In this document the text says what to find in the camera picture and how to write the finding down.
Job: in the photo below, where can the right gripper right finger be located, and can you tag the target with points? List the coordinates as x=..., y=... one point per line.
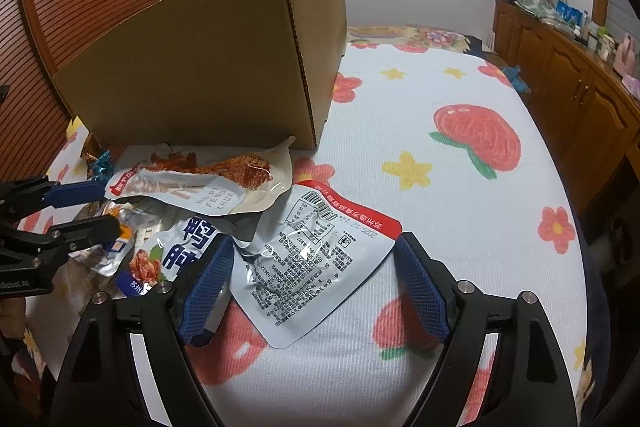
x=528, y=381

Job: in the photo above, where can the blue foil candy packet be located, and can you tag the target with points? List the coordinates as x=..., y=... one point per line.
x=102, y=168

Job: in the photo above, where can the wooden louvre wardrobe door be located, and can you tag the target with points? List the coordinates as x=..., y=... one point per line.
x=65, y=21

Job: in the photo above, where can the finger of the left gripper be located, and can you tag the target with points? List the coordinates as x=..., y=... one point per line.
x=76, y=235
x=22, y=198

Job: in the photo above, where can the pink kettle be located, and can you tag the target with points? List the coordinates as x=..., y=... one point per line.
x=625, y=57

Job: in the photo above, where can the floral pillow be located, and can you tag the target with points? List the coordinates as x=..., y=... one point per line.
x=413, y=38

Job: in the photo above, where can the white blue snack packet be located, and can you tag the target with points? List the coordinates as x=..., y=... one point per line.
x=166, y=240

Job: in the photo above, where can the wooden sideboard cabinet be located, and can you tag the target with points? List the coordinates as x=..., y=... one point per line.
x=589, y=121

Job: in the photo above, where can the white chicken foot snack packet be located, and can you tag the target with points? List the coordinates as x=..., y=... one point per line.
x=208, y=180

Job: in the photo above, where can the brown cardboard box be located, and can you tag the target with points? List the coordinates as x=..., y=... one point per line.
x=211, y=72

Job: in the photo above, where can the pale blue red-edged packet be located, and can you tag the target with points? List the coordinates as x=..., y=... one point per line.
x=311, y=250

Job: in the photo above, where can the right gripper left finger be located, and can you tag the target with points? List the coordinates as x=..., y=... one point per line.
x=98, y=384

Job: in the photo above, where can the orange white snack packet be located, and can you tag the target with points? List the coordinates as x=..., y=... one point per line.
x=105, y=257

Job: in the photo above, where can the floral white bed sheet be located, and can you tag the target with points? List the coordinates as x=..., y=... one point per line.
x=441, y=142

